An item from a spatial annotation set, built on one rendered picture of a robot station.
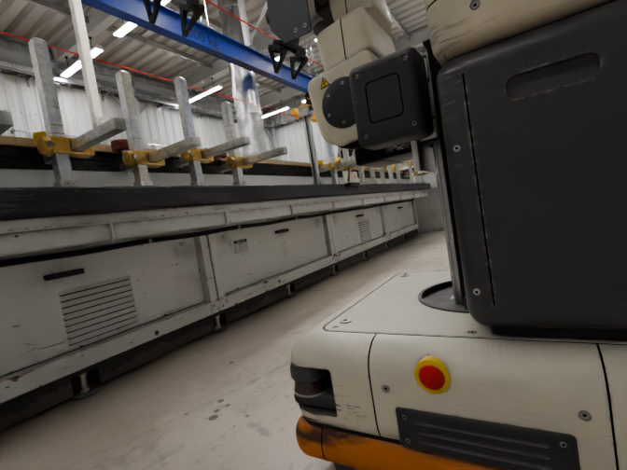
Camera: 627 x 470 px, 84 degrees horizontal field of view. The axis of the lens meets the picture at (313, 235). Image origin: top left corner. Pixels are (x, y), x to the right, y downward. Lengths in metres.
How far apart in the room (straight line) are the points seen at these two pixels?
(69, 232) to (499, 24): 1.18
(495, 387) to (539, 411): 0.05
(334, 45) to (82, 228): 0.92
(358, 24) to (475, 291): 0.56
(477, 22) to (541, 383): 0.47
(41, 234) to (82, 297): 0.36
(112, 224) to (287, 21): 0.84
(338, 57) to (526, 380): 0.66
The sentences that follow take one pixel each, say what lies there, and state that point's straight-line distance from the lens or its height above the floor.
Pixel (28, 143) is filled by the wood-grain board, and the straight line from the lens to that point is 1.50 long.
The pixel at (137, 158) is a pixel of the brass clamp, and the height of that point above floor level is 0.80.
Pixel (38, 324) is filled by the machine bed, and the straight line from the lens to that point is 1.49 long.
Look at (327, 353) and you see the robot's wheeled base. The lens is 0.64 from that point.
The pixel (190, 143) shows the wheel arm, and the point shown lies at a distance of 1.24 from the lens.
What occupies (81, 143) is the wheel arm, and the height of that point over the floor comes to 0.82.
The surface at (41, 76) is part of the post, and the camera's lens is 1.36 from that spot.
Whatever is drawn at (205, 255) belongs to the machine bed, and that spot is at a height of 0.39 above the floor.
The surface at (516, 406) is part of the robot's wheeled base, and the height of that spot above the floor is 0.21.
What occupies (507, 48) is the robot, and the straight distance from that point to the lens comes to 0.56.
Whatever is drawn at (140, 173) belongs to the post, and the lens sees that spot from 1.40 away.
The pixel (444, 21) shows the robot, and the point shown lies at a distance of 0.58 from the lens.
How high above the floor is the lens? 0.50
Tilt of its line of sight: 3 degrees down
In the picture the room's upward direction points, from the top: 9 degrees counter-clockwise
